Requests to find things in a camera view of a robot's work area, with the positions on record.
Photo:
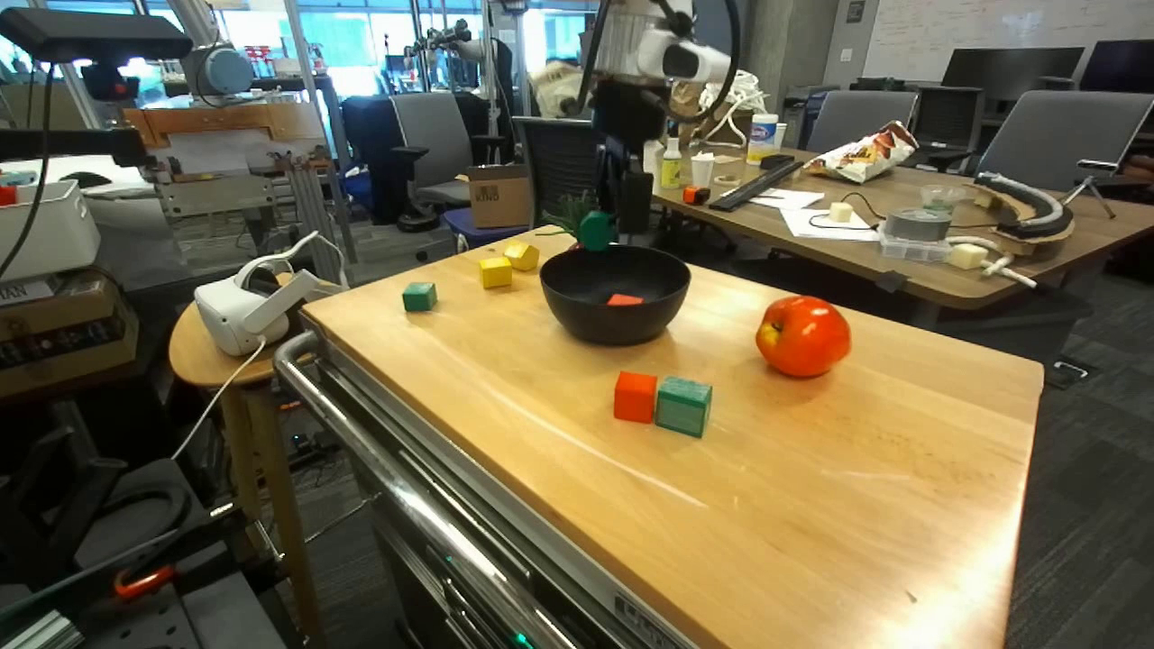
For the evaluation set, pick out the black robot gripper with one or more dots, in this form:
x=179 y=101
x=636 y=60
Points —
x=624 y=112

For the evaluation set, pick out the green wooden block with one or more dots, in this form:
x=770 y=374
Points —
x=683 y=407
x=593 y=231
x=421 y=296

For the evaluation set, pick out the orange wooden block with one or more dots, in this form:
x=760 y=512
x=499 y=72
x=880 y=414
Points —
x=624 y=301
x=636 y=397

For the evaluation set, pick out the yellow wooden block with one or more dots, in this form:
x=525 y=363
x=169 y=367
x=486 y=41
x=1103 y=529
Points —
x=520 y=256
x=494 y=273

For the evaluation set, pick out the black bowl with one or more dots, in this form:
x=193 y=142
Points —
x=614 y=327

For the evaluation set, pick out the yellow bottle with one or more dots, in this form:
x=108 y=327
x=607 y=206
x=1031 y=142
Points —
x=673 y=170

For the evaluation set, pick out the orange black hand tool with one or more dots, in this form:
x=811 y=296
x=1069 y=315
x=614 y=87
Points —
x=694 y=196

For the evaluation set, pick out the white cup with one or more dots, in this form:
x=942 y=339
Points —
x=703 y=170

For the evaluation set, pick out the cardboard box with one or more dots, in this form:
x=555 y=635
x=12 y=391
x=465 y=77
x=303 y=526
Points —
x=499 y=200

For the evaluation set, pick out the long black bar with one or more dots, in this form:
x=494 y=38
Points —
x=760 y=183

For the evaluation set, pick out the white bottle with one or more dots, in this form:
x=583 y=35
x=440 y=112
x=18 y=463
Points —
x=762 y=137

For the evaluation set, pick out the white paper sheet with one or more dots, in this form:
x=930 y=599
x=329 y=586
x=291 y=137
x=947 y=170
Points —
x=795 y=200
x=829 y=231

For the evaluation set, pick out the grey office chair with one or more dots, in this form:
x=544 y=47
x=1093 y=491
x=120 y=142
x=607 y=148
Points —
x=861 y=116
x=1057 y=137
x=429 y=137

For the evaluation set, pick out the chips bag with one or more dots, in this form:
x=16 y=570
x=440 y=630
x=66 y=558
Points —
x=868 y=154

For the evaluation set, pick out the clear plastic container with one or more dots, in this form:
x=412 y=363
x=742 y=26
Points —
x=916 y=252

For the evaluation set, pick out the white power adapter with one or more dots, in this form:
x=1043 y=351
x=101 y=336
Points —
x=969 y=256

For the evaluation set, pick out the white VR headset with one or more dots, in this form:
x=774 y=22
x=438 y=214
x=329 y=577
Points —
x=245 y=307

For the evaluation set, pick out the wooden workbench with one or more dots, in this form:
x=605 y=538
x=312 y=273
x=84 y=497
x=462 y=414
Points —
x=230 y=119

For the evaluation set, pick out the grey cylinder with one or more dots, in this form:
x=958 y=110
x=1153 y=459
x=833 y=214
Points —
x=221 y=70

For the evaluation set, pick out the steel tool cart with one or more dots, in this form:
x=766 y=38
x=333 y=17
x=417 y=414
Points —
x=421 y=565

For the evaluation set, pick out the round wooden stool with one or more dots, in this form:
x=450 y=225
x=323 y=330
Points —
x=204 y=363

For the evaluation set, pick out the brown office table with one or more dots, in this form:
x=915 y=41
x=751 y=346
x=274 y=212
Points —
x=1087 y=236

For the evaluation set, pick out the black flat panel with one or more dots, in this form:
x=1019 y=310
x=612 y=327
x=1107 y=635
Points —
x=94 y=35

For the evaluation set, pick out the black horizontal bar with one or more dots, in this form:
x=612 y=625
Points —
x=74 y=145

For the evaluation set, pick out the brown box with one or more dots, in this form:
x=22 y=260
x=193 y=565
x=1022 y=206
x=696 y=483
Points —
x=58 y=336

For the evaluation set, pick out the white box device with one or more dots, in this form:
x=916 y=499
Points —
x=40 y=236

